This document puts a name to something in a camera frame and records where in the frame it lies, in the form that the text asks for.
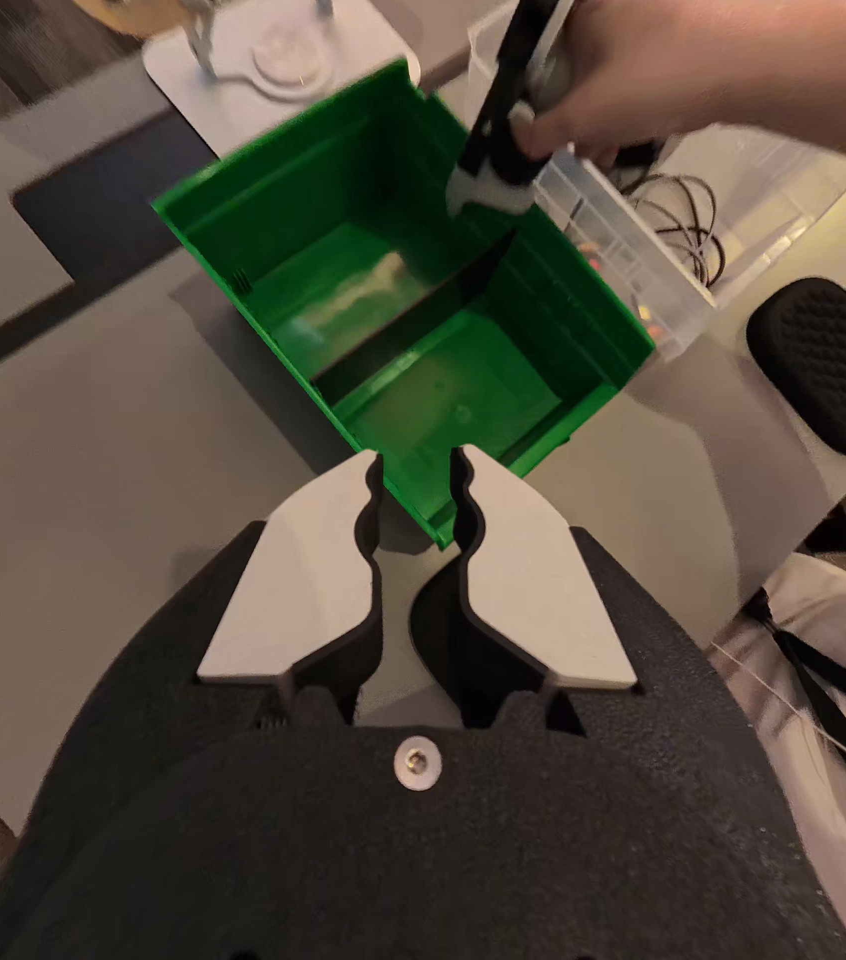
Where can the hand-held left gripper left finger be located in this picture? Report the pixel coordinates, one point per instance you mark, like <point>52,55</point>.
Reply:
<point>303,592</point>

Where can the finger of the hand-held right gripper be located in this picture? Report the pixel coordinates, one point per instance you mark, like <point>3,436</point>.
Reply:
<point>490,199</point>

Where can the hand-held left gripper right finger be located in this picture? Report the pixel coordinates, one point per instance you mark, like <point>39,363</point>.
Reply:
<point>543,592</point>

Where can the green plastic bin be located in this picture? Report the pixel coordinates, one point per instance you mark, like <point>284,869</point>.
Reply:
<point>303,247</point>

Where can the clear plastic bin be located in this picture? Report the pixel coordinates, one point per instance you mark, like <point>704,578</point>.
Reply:
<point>767,187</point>

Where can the person's right hand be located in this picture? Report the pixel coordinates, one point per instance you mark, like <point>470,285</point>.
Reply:
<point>617,67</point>

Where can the black bin divider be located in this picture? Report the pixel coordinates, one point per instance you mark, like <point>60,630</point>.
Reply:
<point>453,289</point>

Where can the white stand base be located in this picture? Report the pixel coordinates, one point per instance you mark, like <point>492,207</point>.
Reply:
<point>243,97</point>

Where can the black armrest pad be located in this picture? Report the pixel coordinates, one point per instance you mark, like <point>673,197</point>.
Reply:
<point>827,360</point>

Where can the instruction sheet on wooden stand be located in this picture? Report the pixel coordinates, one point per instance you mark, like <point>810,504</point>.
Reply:
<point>138,11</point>

